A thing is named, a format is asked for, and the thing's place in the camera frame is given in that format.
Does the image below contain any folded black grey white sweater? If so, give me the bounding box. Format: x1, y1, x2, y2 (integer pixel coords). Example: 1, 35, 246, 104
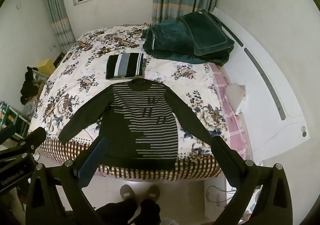
105, 53, 145, 81

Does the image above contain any dark green cushion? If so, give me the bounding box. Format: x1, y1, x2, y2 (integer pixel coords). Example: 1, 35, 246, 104
177, 10, 235, 56

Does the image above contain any white headboard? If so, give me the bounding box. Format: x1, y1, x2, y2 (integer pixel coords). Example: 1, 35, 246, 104
212, 7, 309, 163

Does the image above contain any narrow grey-green curtain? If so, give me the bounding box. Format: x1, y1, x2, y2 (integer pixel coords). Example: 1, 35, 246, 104
41, 0, 77, 53

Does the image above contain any black cloth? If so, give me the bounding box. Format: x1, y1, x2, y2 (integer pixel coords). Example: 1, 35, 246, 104
20, 66, 40, 106

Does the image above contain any folded dark green blanket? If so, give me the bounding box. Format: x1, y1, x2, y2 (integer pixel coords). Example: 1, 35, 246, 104
140, 21, 232, 67

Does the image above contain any person's right grey slipper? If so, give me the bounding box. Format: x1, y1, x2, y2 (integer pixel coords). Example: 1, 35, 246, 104
146, 185, 160, 201

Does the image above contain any beige pillow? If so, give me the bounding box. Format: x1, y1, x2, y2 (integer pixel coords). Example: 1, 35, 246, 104
226, 83, 247, 115

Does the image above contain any person's leg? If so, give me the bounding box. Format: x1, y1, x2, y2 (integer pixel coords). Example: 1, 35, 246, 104
140, 200, 162, 225
96, 197, 138, 225

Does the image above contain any green crate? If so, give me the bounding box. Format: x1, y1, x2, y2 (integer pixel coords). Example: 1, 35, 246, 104
0, 101, 30, 140

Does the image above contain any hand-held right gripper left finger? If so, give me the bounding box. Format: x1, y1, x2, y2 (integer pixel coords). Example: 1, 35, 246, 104
25, 136, 108, 225

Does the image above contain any floral bed sheet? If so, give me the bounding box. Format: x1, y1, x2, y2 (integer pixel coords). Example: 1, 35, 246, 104
27, 23, 247, 182

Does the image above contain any person's left leg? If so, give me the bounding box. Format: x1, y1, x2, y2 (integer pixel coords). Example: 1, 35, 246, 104
96, 197, 138, 225

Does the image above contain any person's grey slipper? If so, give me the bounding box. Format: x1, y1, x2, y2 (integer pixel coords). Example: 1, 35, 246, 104
120, 184, 137, 201
146, 185, 160, 201

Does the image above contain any person's left grey slipper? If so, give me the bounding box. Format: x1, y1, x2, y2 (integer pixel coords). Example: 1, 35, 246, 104
120, 184, 137, 201

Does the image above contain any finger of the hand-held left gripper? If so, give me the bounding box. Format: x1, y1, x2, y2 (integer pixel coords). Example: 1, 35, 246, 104
15, 127, 47, 159

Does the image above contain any pink checked cloth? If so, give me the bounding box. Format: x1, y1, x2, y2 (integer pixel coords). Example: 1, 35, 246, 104
209, 63, 248, 160

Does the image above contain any thin cable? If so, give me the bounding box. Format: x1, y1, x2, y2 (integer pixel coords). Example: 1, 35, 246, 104
206, 185, 237, 203

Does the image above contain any yellow box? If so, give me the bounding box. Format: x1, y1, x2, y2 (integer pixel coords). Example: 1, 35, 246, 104
37, 59, 57, 74

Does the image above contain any dark striped sweater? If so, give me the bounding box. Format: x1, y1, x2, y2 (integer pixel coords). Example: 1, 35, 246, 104
58, 79, 220, 171

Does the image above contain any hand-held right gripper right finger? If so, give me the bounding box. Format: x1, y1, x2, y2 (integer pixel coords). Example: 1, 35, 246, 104
211, 135, 293, 225

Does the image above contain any person's right leg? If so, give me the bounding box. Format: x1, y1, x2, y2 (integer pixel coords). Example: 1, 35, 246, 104
140, 200, 162, 225

